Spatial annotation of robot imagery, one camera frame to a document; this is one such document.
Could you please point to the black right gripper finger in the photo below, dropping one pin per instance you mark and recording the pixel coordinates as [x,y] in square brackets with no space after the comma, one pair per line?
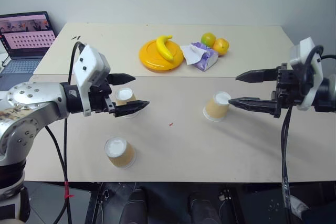
[260,75]
[254,104]

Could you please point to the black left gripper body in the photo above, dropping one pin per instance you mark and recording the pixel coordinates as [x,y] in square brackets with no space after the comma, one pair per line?
[99,100]

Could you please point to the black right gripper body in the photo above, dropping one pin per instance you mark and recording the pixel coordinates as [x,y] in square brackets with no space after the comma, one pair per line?
[287,87]

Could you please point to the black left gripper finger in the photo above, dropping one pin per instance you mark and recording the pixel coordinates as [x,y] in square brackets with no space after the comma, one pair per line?
[131,107]
[122,79]

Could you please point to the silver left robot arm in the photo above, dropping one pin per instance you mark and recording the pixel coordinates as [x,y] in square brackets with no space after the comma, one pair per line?
[34,100]

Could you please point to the brown paper cup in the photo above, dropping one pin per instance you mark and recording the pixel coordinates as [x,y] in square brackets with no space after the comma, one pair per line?
[123,95]
[119,153]
[216,108]

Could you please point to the yellow round plate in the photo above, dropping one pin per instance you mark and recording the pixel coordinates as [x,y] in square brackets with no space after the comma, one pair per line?
[151,58]

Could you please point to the yellow banana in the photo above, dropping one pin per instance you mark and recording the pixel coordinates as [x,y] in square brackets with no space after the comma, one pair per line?
[162,47]

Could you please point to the purple tissue pack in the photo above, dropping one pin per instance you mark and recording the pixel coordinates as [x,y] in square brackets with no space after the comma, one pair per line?
[204,57]

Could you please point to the small dark screws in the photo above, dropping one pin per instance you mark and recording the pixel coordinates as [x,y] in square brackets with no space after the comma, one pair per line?
[77,37]

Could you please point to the green orange fruit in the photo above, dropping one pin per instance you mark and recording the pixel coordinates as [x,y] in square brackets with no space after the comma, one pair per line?
[208,39]

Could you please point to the open laptop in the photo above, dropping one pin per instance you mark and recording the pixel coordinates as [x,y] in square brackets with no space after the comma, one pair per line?
[26,64]

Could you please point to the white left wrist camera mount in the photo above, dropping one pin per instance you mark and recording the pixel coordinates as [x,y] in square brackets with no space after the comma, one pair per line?
[90,64]

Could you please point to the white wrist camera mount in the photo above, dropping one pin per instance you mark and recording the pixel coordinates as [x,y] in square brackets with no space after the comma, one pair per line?
[90,64]
[302,53]

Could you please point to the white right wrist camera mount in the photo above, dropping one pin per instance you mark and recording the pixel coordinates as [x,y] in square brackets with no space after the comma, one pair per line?
[302,53]

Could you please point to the black table frame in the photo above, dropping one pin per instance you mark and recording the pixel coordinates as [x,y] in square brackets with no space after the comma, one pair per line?
[94,203]

